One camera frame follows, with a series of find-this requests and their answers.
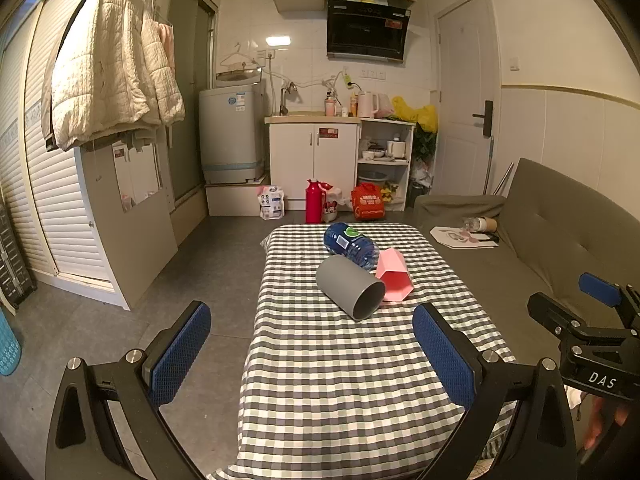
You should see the person's right hand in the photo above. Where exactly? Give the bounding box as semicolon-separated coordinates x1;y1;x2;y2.
581;394;632;453

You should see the white detergent pouch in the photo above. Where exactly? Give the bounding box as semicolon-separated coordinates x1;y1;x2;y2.
257;185;286;221

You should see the white printed board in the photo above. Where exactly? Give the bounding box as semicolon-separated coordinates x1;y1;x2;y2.
429;225;500;250

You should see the black suitcase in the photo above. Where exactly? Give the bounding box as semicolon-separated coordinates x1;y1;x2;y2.
0;204;39;311

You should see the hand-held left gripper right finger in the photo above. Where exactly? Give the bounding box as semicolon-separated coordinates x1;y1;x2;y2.
412;302;582;480

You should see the white platform step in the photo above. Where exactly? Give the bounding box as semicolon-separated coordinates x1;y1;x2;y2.
203;176;269;217

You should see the pink cup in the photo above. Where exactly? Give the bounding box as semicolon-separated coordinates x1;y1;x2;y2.
375;247;415;309

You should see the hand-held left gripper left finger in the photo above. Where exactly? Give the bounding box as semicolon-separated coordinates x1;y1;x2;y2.
45;300;213;480

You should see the grey cup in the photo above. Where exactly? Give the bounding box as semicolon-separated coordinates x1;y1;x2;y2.
315;255;387;322

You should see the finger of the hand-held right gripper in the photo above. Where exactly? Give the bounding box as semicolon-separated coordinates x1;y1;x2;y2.
527;292;601;342
578;272;640;332

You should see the metal faucet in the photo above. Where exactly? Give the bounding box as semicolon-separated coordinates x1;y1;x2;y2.
279;82;299;116

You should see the red thermos flask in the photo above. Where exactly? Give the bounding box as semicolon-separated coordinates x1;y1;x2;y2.
305;179;334;224

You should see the white sink cabinet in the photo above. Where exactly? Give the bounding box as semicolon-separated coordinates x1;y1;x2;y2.
264;114;362;212

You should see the teal plastic basket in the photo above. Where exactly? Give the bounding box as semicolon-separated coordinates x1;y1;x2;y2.
0;305;24;377

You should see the red shopping bag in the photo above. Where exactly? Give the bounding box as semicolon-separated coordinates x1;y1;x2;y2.
350;183;386;221

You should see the white wash basin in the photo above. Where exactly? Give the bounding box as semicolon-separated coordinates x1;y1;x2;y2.
215;67;265;86

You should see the white clothes hanger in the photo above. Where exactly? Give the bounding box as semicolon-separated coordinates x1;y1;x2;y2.
219;42;262;70

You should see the white electric kettle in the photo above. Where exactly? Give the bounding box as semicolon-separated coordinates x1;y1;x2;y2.
357;90;380;119

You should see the glass bathroom door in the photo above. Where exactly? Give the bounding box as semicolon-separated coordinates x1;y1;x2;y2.
166;0;219;212

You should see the white quilted jacket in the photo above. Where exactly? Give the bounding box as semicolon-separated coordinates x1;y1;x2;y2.
42;0;186;151

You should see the grey washing machine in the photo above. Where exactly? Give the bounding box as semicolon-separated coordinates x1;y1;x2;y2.
198;84;268;185

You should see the blue water bottle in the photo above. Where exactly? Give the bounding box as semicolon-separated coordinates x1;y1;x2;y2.
323;221;379;272

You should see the grey checkered tablecloth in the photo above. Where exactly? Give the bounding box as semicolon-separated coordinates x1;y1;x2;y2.
207;223;519;480

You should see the green leafy plant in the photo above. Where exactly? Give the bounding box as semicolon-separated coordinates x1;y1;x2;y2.
414;126;437;167

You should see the pink garment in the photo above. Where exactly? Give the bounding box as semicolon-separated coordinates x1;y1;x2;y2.
159;19;177;70

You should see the yellow plastic bag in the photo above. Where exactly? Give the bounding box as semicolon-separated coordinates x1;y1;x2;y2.
391;95;439;132

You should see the black door handle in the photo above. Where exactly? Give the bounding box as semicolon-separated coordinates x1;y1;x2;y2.
472;100;495;137

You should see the white open shelf unit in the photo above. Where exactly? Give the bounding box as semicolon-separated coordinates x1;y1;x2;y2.
355;118;417;211

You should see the olive green sofa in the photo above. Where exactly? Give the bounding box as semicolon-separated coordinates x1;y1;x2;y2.
412;157;640;396

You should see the black range hood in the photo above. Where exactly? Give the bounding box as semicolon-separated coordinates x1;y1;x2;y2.
326;0;412;64

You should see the white shuttered wardrobe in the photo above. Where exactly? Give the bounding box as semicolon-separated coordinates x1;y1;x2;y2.
0;0;179;311

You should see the white door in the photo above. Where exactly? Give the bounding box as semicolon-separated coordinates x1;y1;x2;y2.
431;0;502;197

